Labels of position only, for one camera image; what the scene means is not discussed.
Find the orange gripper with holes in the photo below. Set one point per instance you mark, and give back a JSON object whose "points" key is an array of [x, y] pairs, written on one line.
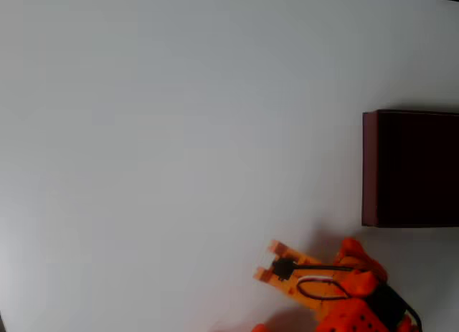
{"points": [[345, 256]]}

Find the orange robot base part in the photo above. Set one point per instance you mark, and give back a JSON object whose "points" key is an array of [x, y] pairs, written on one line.
{"points": [[260, 327]]}

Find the dark red open box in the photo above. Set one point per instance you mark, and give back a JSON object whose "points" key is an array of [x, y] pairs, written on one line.
{"points": [[412, 167]]}

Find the yellow-orange camera mount bracket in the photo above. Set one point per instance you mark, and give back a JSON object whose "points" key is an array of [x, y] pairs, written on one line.
{"points": [[308, 292]]}

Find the black camera module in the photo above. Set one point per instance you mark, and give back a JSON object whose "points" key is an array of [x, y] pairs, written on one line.
{"points": [[284, 267]]}

